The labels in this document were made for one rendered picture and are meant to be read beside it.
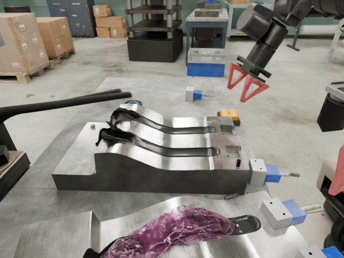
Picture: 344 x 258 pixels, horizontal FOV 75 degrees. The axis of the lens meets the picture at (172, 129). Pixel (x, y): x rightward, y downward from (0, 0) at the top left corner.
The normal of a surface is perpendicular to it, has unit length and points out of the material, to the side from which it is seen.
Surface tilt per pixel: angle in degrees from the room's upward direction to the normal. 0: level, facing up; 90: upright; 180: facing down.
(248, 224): 3
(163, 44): 90
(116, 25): 85
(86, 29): 90
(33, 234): 0
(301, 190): 0
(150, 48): 90
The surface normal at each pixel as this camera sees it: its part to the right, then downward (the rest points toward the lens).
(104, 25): -0.22, 0.38
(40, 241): -0.01, -0.84
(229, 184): -0.05, 0.54
